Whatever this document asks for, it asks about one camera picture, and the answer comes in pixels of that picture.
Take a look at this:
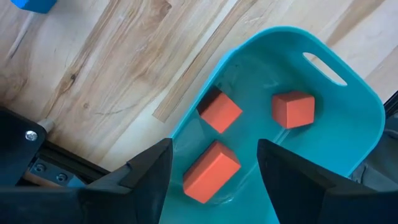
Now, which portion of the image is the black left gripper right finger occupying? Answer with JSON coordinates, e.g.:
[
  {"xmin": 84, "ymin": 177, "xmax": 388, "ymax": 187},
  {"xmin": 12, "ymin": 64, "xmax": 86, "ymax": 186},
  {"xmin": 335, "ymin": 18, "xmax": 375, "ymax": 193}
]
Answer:
[{"xmin": 257, "ymin": 139, "xmax": 398, "ymax": 224}]

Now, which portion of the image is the red cube block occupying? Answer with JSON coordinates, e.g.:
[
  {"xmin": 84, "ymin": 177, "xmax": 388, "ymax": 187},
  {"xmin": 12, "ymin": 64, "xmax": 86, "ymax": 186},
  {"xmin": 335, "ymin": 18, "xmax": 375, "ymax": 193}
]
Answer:
[
  {"xmin": 272, "ymin": 90, "xmax": 316, "ymax": 130},
  {"xmin": 196, "ymin": 86, "xmax": 243, "ymax": 134}
]

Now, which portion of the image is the blue cube block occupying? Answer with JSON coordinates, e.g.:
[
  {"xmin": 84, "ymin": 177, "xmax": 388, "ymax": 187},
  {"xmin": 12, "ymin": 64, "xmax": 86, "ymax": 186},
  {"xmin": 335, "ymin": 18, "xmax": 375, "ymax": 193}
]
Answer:
[{"xmin": 10, "ymin": 0, "xmax": 58, "ymax": 14}]

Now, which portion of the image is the long red block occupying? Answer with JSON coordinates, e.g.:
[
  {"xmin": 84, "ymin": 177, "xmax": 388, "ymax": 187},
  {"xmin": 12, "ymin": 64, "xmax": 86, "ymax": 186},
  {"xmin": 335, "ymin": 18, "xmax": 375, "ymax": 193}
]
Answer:
[{"xmin": 182, "ymin": 139, "xmax": 242, "ymax": 205}]

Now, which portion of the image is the teal plastic bin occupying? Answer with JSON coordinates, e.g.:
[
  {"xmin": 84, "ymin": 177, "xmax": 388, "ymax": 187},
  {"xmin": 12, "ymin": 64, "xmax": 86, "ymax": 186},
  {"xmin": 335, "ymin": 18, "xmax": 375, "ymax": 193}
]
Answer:
[{"xmin": 158, "ymin": 26, "xmax": 386, "ymax": 224}]

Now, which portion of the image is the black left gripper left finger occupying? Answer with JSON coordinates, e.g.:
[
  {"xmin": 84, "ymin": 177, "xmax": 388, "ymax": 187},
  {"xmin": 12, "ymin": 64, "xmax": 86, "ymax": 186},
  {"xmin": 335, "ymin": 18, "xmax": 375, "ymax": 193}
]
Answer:
[{"xmin": 0, "ymin": 138, "xmax": 174, "ymax": 224}]

